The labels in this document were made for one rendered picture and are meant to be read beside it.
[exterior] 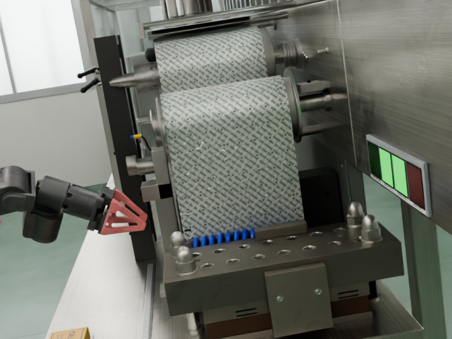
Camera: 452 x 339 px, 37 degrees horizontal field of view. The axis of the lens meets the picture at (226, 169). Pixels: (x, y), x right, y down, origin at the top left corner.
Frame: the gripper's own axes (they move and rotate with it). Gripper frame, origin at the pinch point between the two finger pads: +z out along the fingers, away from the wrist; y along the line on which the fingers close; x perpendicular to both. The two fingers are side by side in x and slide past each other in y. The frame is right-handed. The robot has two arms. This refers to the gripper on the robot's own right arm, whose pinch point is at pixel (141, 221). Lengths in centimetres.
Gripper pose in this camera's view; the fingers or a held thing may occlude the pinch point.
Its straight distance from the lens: 129.8
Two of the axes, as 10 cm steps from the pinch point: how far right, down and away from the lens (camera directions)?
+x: 3.3, -9.3, -1.6
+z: 9.4, 3.1, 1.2
